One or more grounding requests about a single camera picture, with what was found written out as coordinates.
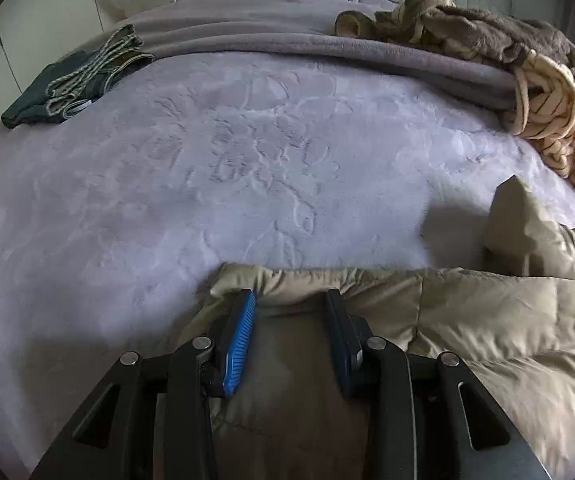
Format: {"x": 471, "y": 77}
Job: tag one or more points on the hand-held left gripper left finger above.
{"x": 240, "y": 345}

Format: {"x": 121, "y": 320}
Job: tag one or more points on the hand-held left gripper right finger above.
{"x": 341, "y": 352}

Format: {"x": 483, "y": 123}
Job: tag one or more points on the beige puffer jacket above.
{"x": 492, "y": 320}

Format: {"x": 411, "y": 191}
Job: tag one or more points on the lavender bed blanket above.
{"x": 217, "y": 160}

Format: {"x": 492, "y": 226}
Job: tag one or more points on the folded dark jeans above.
{"x": 32, "y": 105}

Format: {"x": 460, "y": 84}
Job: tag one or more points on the grey fleece blanket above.
{"x": 267, "y": 25}

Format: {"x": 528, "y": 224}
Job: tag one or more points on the cream striped garment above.
{"x": 557, "y": 110}

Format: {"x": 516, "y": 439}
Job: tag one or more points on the brown fuzzy garment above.
{"x": 492, "y": 35}

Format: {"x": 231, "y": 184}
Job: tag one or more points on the white wardrobe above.
{"x": 42, "y": 25}

